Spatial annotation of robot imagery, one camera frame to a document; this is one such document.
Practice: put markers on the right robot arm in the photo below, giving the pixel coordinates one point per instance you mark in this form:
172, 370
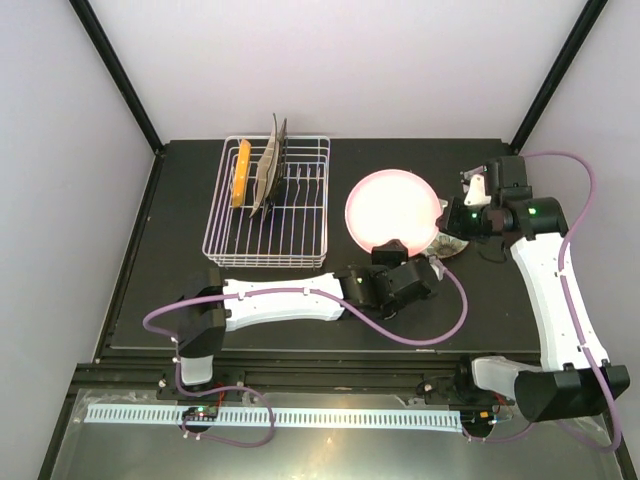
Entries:
575, 377

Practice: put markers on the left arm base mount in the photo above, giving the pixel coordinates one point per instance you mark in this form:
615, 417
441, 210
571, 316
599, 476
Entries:
167, 387

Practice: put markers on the left black frame post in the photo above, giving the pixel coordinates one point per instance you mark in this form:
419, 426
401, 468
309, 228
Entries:
89, 20

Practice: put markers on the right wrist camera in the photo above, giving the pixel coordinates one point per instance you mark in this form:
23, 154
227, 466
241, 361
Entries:
473, 183

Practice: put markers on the right black frame post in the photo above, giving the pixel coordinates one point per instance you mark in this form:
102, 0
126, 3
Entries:
580, 31

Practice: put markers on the white slotted cable duct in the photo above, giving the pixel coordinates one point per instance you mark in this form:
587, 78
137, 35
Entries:
258, 417

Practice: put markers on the orange dotted scalloped plate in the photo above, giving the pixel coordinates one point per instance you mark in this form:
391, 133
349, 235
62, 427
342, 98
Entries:
240, 178

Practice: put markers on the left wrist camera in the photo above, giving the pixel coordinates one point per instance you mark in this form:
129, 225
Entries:
437, 266

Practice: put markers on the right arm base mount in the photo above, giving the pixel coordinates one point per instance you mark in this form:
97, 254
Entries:
458, 388

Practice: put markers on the white wire dish rack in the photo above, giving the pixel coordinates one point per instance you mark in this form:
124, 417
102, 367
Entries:
291, 233

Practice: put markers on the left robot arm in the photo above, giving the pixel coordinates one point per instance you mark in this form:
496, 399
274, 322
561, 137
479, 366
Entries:
392, 281

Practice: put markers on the white square plate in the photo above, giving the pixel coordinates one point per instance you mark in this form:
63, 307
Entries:
264, 167

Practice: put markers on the black frame post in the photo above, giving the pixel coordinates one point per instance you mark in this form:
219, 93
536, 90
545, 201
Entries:
580, 31
89, 20

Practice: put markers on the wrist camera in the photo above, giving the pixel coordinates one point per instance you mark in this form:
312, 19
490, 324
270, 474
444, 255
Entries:
437, 266
473, 183

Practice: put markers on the pink round plate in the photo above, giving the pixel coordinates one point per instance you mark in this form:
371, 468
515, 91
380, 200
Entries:
392, 204

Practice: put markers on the green floral plate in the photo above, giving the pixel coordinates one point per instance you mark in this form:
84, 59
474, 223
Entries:
445, 246

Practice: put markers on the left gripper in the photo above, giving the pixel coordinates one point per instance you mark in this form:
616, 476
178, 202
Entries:
383, 252

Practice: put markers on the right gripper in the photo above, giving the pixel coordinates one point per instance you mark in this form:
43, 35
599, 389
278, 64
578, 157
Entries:
449, 222

